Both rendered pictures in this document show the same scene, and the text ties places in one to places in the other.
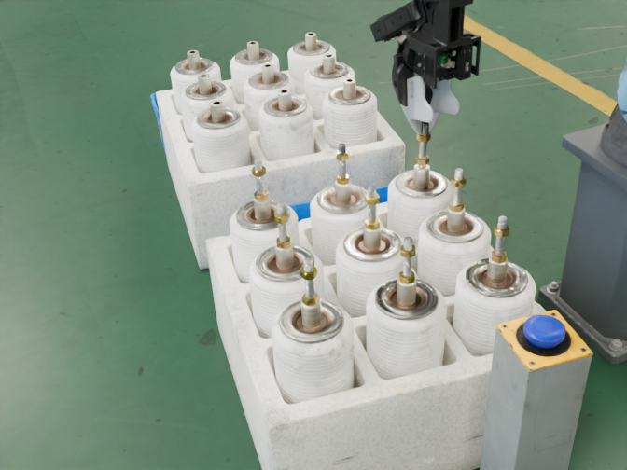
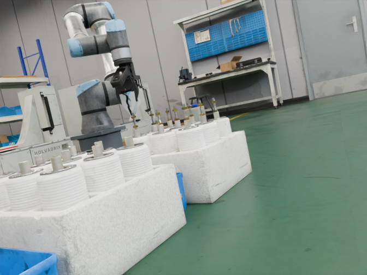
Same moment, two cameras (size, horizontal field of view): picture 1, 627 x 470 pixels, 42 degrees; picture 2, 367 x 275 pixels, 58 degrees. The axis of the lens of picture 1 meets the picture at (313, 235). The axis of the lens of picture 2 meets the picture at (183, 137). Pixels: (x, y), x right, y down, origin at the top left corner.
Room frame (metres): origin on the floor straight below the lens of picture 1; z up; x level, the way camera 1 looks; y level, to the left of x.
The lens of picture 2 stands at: (1.74, 0.91, 0.33)
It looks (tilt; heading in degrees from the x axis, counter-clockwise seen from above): 5 degrees down; 228
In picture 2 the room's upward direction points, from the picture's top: 12 degrees counter-clockwise
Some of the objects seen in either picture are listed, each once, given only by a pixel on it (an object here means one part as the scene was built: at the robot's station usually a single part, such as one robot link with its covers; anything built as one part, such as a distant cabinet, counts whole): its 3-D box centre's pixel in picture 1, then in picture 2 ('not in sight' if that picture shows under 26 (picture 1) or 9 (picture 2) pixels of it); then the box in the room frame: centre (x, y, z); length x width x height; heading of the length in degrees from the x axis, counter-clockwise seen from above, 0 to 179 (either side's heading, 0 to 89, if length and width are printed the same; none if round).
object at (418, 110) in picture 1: (421, 109); (136, 102); (0.97, -0.15, 0.38); 0.06 x 0.03 x 0.09; 29
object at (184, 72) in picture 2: not in sight; (185, 74); (-2.34, -3.20, 0.87); 0.41 x 0.17 x 0.25; 22
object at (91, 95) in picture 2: not in sight; (92, 95); (0.98, -0.48, 0.47); 0.13 x 0.12 x 0.14; 155
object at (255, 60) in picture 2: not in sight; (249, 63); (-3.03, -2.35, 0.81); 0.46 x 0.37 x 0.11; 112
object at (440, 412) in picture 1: (372, 337); (186, 166); (0.85, -0.08, 0.09); 0.39 x 0.39 x 0.18; 15
